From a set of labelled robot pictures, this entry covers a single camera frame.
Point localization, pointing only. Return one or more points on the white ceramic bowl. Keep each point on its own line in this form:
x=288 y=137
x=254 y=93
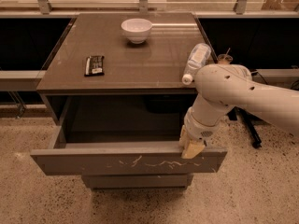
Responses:
x=136 y=30

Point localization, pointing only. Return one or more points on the grey drawer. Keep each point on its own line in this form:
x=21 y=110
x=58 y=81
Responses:
x=119 y=135
x=137 y=181

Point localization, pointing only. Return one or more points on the metal window railing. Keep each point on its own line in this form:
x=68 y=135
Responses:
x=199 y=8

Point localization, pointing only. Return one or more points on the grey drawer cabinet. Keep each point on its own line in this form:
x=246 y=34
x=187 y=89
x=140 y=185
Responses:
x=152 y=69

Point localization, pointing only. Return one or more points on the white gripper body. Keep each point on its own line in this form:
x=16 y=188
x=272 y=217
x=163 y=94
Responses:
x=198 y=130

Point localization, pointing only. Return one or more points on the grey bottom drawer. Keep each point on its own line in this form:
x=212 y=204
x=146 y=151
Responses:
x=137 y=181

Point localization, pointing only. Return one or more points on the clear plastic water bottle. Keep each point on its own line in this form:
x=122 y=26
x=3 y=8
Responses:
x=197 y=59

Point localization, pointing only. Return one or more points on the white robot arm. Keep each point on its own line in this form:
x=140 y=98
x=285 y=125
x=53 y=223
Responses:
x=222 y=87

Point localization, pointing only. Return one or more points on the grey top drawer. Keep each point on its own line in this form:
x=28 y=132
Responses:
x=119 y=135

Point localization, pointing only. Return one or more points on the black stand leg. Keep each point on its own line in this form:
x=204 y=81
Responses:
x=232 y=115

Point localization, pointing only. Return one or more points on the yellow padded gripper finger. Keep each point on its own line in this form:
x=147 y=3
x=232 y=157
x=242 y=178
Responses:
x=184 y=138
x=191 y=148

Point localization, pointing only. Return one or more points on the plastic cup with straw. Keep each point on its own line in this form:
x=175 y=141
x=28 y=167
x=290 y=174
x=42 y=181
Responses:
x=225 y=58

